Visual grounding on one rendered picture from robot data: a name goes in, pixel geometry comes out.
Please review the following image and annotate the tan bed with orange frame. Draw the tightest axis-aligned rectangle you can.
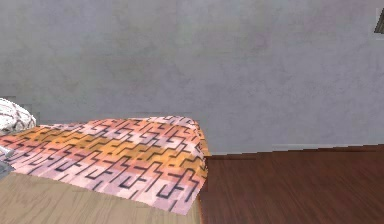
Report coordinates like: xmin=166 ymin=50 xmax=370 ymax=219
xmin=0 ymin=117 xmax=212 ymax=224

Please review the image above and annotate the dark framed wall picture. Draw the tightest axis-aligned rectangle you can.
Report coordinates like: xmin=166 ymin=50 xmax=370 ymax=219
xmin=373 ymin=7 xmax=384 ymax=35

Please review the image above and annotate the orange pink patterned blanket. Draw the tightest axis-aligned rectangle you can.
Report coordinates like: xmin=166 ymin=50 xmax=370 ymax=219
xmin=0 ymin=115 xmax=209 ymax=216

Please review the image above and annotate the grey flat object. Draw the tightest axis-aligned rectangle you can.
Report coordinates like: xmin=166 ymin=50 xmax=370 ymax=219
xmin=0 ymin=146 xmax=16 ymax=181

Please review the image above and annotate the white patterned pillow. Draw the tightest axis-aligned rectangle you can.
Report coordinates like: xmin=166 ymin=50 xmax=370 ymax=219
xmin=0 ymin=97 xmax=37 ymax=137

